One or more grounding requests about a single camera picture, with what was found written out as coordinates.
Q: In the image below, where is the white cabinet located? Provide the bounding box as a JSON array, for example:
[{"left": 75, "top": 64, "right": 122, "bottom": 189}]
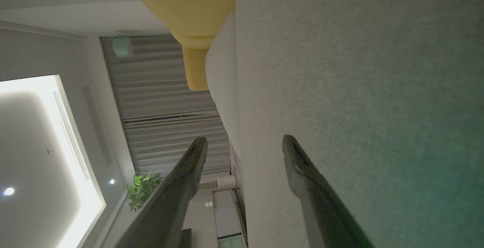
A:
[{"left": 212, "top": 189, "right": 248, "bottom": 248}]

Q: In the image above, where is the yellow cushion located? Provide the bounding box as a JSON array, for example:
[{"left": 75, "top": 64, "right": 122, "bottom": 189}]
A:
[{"left": 117, "top": 0, "right": 235, "bottom": 91}]

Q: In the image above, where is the grey pleated curtain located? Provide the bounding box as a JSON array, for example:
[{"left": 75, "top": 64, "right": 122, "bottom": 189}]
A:
[{"left": 100, "top": 34, "right": 231, "bottom": 177}]

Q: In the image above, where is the round pale pendant lamp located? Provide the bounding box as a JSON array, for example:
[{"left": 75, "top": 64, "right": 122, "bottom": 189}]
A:
[{"left": 112, "top": 36, "right": 134, "bottom": 59}]

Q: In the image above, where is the green leafy plant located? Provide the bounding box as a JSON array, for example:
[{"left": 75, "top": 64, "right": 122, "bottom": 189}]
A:
[{"left": 126, "top": 170, "right": 162, "bottom": 212}]

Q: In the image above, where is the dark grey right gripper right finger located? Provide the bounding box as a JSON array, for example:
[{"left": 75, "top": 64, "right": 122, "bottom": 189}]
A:
[{"left": 282, "top": 135, "right": 375, "bottom": 248}]

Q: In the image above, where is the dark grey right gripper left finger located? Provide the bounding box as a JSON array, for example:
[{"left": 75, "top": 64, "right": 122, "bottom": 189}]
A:
[{"left": 115, "top": 136, "right": 208, "bottom": 248}]

